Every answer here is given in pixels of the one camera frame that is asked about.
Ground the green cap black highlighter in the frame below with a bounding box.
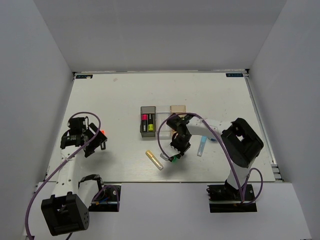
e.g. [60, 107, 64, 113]
[169, 156, 178, 163]

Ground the yellow translucent glue stick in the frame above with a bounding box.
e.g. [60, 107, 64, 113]
[145, 150, 164, 171]

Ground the yellow cap black highlighter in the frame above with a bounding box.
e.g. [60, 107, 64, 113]
[147, 113, 154, 132]

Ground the pink cap black highlighter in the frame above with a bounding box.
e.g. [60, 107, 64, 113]
[140, 114, 148, 133]

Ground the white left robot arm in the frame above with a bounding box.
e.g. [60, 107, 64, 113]
[41, 116, 107, 236]

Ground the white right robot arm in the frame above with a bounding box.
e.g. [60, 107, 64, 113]
[161, 113, 264, 202]

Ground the clear plastic container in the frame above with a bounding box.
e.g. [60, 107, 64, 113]
[155, 105, 172, 140]

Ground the blue translucent glue stick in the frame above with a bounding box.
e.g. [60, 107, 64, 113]
[197, 136, 207, 157]

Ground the orange translucent plastic container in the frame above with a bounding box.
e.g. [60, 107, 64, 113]
[170, 105, 187, 114]

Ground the dark grey plastic container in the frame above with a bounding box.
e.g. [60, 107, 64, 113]
[140, 106, 156, 138]

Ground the left blue corner label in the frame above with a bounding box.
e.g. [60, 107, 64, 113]
[75, 74, 93, 79]

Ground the blue corner label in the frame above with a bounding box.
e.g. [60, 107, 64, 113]
[225, 73, 244, 78]
[75, 74, 93, 79]

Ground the right blue corner label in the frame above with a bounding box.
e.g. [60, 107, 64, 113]
[225, 73, 244, 78]

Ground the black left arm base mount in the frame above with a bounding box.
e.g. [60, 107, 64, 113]
[88, 184, 122, 213]

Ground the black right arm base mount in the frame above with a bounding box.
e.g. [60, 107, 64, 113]
[206, 184, 258, 213]

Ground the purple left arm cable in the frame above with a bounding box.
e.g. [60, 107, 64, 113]
[24, 111, 120, 240]

